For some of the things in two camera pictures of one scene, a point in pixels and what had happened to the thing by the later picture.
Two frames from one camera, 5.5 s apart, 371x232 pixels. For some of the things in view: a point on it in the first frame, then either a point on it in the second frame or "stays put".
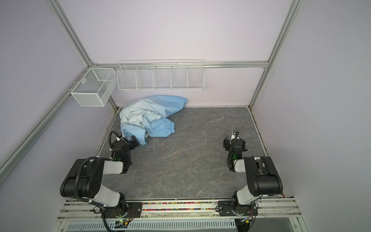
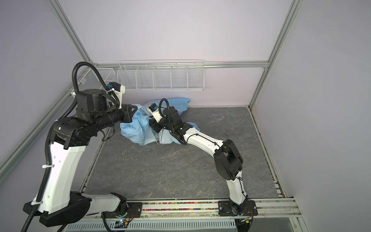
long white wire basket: x=161 y=75 stays put
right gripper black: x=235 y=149 -> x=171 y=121
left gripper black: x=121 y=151 -> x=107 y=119
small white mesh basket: x=95 y=87 stays put
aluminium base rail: x=172 y=210 stays put
